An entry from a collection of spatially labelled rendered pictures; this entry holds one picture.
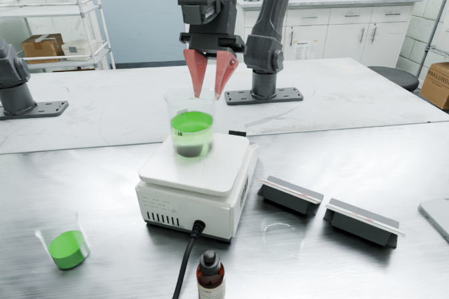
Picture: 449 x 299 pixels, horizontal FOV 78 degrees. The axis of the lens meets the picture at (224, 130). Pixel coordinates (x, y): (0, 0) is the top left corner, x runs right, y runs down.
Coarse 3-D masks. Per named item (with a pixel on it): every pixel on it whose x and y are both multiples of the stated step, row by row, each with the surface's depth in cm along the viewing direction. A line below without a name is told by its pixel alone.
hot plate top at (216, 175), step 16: (224, 144) 39; (240, 144) 39; (160, 160) 36; (176, 160) 36; (192, 160) 36; (208, 160) 36; (224, 160) 36; (240, 160) 36; (144, 176) 34; (160, 176) 33; (176, 176) 33; (192, 176) 33; (208, 176) 33; (224, 176) 33; (208, 192) 32; (224, 192) 31
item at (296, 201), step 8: (272, 176) 46; (264, 184) 40; (280, 184) 44; (288, 184) 44; (264, 192) 41; (272, 192) 40; (280, 192) 39; (288, 192) 38; (304, 192) 42; (312, 192) 42; (272, 200) 41; (280, 200) 40; (288, 200) 39; (296, 200) 38; (304, 200) 38; (312, 200) 36; (320, 200) 41; (296, 208) 39; (304, 208) 38; (312, 208) 40
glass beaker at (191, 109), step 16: (176, 96) 37; (192, 96) 37; (208, 96) 36; (176, 112) 32; (192, 112) 32; (208, 112) 33; (176, 128) 34; (192, 128) 33; (208, 128) 34; (176, 144) 35; (192, 144) 34; (208, 144) 36
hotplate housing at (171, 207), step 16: (256, 144) 47; (256, 160) 46; (240, 176) 36; (144, 192) 34; (160, 192) 34; (176, 192) 34; (192, 192) 34; (240, 192) 35; (144, 208) 36; (160, 208) 35; (176, 208) 34; (192, 208) 33; (208, 208) 33; (224, 208) 32; (240, 208) 36; (160, 224) 37; (176, 224) 36; (192, 224) 35; (208, 224) 34; (224, 224) 33; (224, 240) 35
